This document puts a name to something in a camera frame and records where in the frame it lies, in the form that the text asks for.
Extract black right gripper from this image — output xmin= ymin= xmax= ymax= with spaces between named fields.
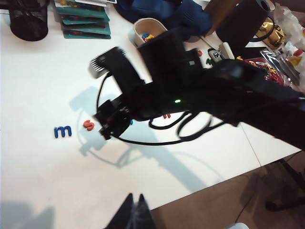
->
xmin=94 ymin=93 xmax=154 ymax=140

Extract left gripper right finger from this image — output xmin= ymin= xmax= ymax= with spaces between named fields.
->
xmin=130 ymin=193 xmax=155 ymax=229

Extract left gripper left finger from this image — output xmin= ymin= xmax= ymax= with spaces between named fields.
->
xmin=103 ymin=192 xmax=136 ymax=229

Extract orange letter s magnet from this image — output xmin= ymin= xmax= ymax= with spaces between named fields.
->
xmin=83 ymin=119 xmax=96 ymax=131

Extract blue letter m magnet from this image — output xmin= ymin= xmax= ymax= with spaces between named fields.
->
xmin=53 ymin=125 xmax=72 ymax=138

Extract teal letter magnet pack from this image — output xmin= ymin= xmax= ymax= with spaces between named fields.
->
xmin=61 ymin=18 xmax=105 ymax=26
xmin=55 ymin=4 xmax=110 ymax=20
xmin=61 ymin=22 xmax=112 ymax=35
xmin=63 ymin=32 xmax=112 ymax=40

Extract plastic bag of letter magnets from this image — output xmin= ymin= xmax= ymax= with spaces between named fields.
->
xmin=246 ymin=49 xmax=301 ymax=85

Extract beige oval pulp tray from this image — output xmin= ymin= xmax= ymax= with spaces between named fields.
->
xmin=132 ymin=18 xmax=169 ymax=48

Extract blue foam shoes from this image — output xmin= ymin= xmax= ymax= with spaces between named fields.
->
xmin=113 ymin=0 xmax=184 ymax=24

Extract black mesh pen holder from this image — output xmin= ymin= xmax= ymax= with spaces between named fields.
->
xmin=7 ymin=0 xmax=50 ymax=42

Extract white remote device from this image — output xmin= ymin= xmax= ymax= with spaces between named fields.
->
xmin=218 ymin=42 xmax=234 ymax=60

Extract brown cardboard box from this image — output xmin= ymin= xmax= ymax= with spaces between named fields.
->
xmin=203 ymin=0 xmax=239 ymax=37

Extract black cylinder container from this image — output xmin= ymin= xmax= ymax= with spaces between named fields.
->
xmin=215 ymin=0 xmax=269 ymax=50

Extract gold foil pouch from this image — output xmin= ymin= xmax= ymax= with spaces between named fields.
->
xmin=252 ymin=21 xmax=286 ymax=51

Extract clear plastic bag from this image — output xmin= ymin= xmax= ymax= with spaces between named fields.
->
xmin=273 ymin=2 xmax=305 ymax=65

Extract black camera cable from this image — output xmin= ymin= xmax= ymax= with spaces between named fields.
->
xmin=96 ymin=71 xmax=226 ymax=146

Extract black bar wrist camera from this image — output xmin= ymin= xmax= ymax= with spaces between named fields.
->
xmin=88 ymin=46 xmax=146 ymax=96

